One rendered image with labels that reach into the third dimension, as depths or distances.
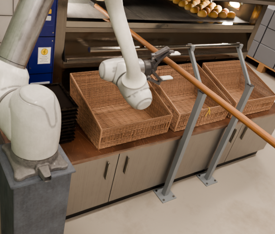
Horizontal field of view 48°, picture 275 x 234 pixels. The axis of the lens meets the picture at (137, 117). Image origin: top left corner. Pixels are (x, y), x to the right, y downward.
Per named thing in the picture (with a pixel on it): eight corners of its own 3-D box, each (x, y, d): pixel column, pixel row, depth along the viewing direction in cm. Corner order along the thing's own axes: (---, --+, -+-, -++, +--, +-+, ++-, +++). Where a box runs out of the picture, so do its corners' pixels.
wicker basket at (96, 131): (64, 107, 214) (68, 71, 199) (131, 97, 246) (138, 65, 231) (97, 151, 183) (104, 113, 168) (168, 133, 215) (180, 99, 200)
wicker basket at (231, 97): (191, 89, 281) (201, 61, 266) (232, 84, 312) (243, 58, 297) (229, 119, 250) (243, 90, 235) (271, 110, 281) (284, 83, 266)
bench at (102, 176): (-4, 180, 222) (-7, 114, 191) (223, 126, 355) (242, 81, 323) (18, 245, 186) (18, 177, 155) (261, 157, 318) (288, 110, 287)
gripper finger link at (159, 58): (149, 64, 151) (148, 62, 150) (166, 50, 151) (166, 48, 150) (153, 68, 148) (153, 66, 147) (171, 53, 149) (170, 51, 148)
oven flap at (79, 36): (64, 61, 196) (62, 28, 189) (243, 52, 294) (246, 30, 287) (66, 62, 192) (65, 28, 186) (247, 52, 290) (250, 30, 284)
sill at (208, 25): (62, 23, 188) (62, 17, 185) (248, 27, 286) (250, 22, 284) (65, 27, 184) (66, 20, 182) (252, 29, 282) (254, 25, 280)
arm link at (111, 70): (122, 70, 149) (134, 88, 142) (93, 73, 141) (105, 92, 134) (128, 52, 142) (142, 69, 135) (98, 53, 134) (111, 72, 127)
